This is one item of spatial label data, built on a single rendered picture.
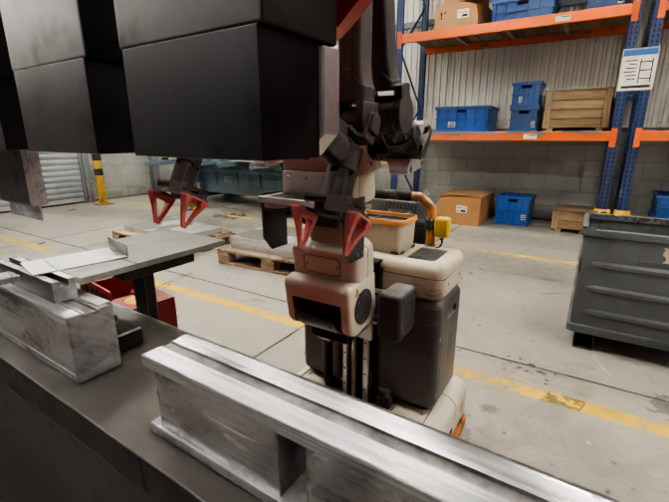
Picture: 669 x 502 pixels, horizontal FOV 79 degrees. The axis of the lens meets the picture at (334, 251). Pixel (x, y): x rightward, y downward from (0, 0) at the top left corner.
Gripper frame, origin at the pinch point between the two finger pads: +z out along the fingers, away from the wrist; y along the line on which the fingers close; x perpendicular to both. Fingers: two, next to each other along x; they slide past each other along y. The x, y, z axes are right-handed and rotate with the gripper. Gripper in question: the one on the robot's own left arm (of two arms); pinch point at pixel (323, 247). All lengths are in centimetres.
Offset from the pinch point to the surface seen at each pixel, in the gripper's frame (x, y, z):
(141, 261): -20.9, -18.9, 10.2
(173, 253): -15.8, -18.6, 7.6
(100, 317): -27.9, -13.9, 18.7
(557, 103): 462, -10, -301
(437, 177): 562, -177, -234
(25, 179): -37.7, -23.2, 3.5
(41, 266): -29.8, -28.8, 14.5
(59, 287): -30.9, -20.3, 16.3
